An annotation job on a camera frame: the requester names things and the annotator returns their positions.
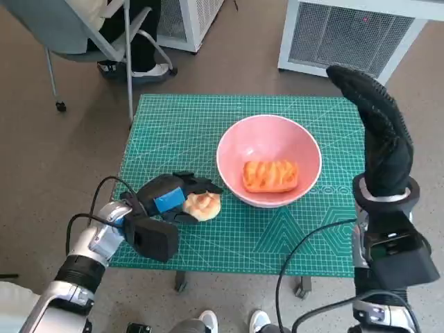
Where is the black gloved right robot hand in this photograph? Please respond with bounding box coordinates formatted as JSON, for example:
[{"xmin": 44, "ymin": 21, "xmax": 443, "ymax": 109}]
[{"xmin": 325, "ymin": 65, "xmax": 415, "ymax": 202}]

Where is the grey chair with metal legs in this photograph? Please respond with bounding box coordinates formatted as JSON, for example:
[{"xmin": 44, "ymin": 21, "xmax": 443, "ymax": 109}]
[{"xmin": 0, "ymin": 0, "xmax": 178, "ymax": 121}]

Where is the round toy bread bun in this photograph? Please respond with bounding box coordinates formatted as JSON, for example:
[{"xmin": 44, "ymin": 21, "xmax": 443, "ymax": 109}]
[{"xmin": 182, "ymin": 191, "xmax": 222, "ymax": 222}]

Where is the large white mesh cabinet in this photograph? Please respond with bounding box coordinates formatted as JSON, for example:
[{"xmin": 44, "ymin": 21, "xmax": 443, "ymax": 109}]
[{"xmin": 277, "ymin": 0, "xmax": 427, "ymax": 86}]

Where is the white robot body cover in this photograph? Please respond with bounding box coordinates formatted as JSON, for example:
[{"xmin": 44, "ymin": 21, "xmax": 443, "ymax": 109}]
[{"xmin": 0, "ymin": 280, "xmax": 42, "ymax": 333}]

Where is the looping black right arm cable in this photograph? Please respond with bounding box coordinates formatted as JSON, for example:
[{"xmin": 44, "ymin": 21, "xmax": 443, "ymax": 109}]
[{"xmin": 291, "ymin": 290, "xmax": 420, "ymax": 333}]

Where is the looping black left arm cable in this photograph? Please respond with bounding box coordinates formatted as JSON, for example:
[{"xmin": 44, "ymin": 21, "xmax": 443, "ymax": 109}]
[{"xmin": 90, "ymin": 176, "xmax": 139, "ymax": 223}]

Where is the black right camera cable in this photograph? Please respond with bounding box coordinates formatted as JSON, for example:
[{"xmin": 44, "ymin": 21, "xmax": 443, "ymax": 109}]
[{"xmin": 414, "ymin": 228, "xmax": 433, "ymax": 259}]

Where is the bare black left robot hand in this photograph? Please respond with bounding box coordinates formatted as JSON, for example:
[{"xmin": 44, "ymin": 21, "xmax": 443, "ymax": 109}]
[{"xmin": 119, "ymin": 170, "xmax": 225, "ymax": 225}]

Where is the small white mesh cabinet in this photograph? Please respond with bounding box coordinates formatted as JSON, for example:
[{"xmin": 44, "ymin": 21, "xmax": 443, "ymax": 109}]
[{"xmin": 155, "ymin": 0, "xmax": 225, "ymax": 53}]

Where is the looping black arm cable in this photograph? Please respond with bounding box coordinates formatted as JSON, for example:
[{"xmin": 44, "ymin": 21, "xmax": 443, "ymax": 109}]
[
  {"xmin": 90, "ymin": 176, "xmax": 139, "ymax": 223},
  {"xmin": 291, "ymin": 290, "xmax": 420, "ymax": 333}
]

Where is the pink bowl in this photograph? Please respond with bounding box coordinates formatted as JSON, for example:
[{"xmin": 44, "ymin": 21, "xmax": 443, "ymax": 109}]
[{"xmin": 216, "ymin": 114, "xmax": 322, "ymax": 208}]

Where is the person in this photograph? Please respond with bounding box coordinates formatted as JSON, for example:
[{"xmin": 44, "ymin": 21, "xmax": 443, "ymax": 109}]
[{"xmin": 86, "ymin": 0, "xmax": 178, "ymax": 84}]

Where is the white shoe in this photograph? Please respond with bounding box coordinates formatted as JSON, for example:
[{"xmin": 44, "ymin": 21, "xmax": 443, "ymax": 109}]
[
  {"xmin": 198, "ymin": 309, "xmax": 219, "ymax": 333},
  {"xmin": 249, "ymin": 309, "xmax": 271, "ymax": 333}
]

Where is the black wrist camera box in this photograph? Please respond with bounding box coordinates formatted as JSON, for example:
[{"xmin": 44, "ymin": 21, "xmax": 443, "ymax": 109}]
[
  {"xmin": 367, "ymin": 207, "xmax": 441, "ymax": 289},
  {"xmin": 123, "ymin": 214, "xmax": 180, "ymax": 263}
]

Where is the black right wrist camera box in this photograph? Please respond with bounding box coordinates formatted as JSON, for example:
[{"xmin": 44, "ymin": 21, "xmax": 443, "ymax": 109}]
[{"xmin": 367, "ymin": 207, "xmax": 441, "ymax": 289}]

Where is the long black right arm cable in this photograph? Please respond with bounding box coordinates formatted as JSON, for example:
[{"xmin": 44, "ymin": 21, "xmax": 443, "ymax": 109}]
[{"xmin": 276, "ymin": 218, "xmax": 357, "ymax": 333}]

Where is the long glazed toy bread loaf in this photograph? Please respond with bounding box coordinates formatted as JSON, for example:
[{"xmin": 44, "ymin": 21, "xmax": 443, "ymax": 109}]
[{"xmin": 241, "ymin": 159, "xmax": 299, "ymax": 194}]

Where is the green cutting mat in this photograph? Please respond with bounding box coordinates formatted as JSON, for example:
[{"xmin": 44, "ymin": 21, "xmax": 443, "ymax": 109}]
[{"xmin": 108, "ymin": 93, "xmax": 368, "ymax": 278}]

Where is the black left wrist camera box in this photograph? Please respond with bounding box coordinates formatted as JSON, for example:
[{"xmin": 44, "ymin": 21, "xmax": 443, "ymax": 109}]
[{"xmin": 123, "ymin": 214, "xmax": 180, "ymax": 263}]

